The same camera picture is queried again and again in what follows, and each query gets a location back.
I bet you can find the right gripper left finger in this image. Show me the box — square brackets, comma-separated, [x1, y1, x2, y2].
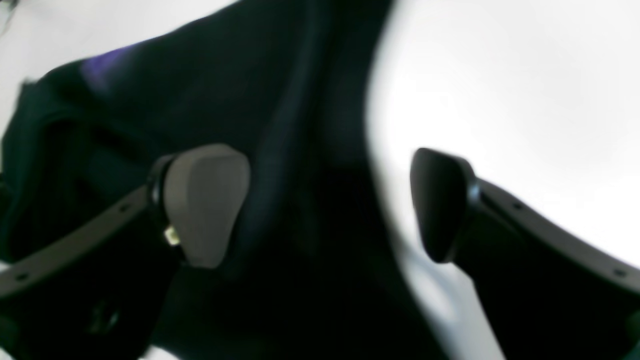
[1, 144, 250, 360]

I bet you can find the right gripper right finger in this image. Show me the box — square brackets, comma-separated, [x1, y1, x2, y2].
[410, 148, 640, 360]

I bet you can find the black T-shirt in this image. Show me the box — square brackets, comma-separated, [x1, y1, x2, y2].
[1, 0, 448, 360]

